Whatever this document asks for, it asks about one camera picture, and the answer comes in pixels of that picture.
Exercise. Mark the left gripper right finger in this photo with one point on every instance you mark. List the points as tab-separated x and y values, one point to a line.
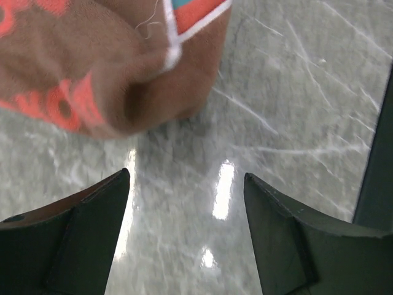
299	250

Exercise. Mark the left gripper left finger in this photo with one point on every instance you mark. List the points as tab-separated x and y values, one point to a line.
68	246

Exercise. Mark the brown orange bear towel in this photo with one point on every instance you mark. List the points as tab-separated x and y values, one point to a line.
110	69

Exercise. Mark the aluminium rail frame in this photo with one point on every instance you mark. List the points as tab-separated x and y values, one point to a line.
374	205

